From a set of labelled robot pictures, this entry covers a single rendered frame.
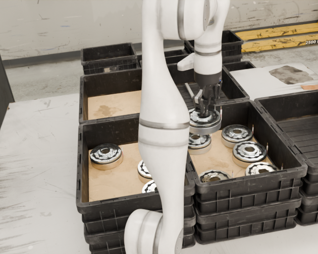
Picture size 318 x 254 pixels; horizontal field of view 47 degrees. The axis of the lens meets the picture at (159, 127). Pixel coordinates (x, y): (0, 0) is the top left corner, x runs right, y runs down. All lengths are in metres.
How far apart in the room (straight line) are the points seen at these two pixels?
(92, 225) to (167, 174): 0.38
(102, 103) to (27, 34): 2.95
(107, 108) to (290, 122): 0.71
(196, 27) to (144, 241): 0.39
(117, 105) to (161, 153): 0.91
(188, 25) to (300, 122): 0.88
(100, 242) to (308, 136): 0.76
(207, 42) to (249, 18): 3.80
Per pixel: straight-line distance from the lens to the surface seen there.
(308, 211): 1.15
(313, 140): 1.32
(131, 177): 1.13
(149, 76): 0.63
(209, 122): 1.03
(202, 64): 0.98
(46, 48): 4.46
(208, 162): 1.17
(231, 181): 0.95
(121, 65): 2.71
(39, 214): 1.29
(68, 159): 1.49
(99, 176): 1.16
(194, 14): 0.60
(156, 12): 0.62
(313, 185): 1.09
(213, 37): 0.95
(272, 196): 1.05
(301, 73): 2.08
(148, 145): 0.64
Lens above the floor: 1.55
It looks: 32 degrees down
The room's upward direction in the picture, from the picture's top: 5 degrees counter-clockwise
